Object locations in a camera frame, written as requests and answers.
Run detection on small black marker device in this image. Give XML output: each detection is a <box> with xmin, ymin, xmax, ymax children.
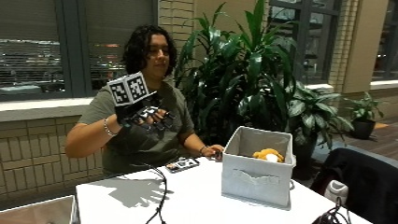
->
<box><xmin>163</xmin><ymin>157</ymin><xmax>200</xmax><ymax>174</ymax></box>

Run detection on the person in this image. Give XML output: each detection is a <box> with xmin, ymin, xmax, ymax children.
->
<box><xmin>65</xmin><ymin>24</ymin><xmax>224</xmax><ymax>177</ymax></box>

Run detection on orange plush toy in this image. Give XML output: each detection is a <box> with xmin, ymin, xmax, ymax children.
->
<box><xmin>251</xmin><ymin>147</ymin><xmax>286</xmax><ymax>164</ymax></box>

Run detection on white marker cube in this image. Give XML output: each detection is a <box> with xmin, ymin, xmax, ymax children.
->
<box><xmin>105</xmin><ymin>71</ymin><xmax>158</xmax><ymax>107</ymax></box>

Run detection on grey fabric storage box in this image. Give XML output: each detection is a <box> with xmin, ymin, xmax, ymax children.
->
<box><xmin>219</xmin><ymin>125</ymin><xmax>296</xmax><ymax>209</ymax></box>

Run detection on tall dark plant pot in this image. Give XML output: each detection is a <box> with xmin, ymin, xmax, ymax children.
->
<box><xmin>291</xmin><ymin>135</ymin><xmax>319</xmax><ymax>181</ymax></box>

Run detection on tall green leafy plant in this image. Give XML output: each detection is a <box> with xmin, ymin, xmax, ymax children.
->
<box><xmin>172</xmin><ymin>0</ymin><xmax>300</xmax><ymax>147</ymax></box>

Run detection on broad-leaf green plant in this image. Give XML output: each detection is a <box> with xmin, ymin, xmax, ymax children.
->
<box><xmin>284</xmin><ymin>81</ymin><xmax>355</xmax><ymax>151</ymax></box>

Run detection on white bottle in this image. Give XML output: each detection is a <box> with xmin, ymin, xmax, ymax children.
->
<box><xmin>323</xmin><ymin>179</ymin><xmax>349</xmax><ymax>206</ymax></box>

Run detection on black plant pot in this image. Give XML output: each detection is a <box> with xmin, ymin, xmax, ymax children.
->
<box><xmin>349</xmin><ymin>119</ymin><xmax>376</xmax><ymax>140</ymax></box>

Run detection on large window with blinds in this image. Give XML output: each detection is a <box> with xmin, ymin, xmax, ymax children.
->
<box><xmin>0</xmin><ymin>0</ymin><xmax>159</xmax><ymax>101</ymax></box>

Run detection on small potted green plant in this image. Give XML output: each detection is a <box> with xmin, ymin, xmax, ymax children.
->
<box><xmin>343</xmin><ymin>91</ymin><xmax>385</xmax><ymax>123</ymax></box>

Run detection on narrow dark framed window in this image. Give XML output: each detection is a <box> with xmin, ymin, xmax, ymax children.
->
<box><xmin>267</xmin><ymin>0</ymin><xmax>345</xmax><ymax>86</ymax></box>

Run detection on window with red reflection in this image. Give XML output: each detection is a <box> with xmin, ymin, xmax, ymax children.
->
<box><xmin>369</xmin><ymin>0</ymin><xmax>398</xmax><ymax>82</ymax></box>

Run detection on silver bracelet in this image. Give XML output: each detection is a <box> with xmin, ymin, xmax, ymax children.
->
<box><xmin>102</xmin><ymin>117</ymin><xmax>118</xmax><ymax>138</ymax></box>

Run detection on black cable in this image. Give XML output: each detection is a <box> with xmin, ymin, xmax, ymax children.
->
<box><xmin>143</xmin><ymin>163</ymin><xmax>168</xmax><ymax>224</ymax></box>

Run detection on bundle of black cables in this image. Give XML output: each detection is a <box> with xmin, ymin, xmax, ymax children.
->
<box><xmin>311</xmin><ymin>197</ymin><xmax>353</xmax><ymax>224</ymax></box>

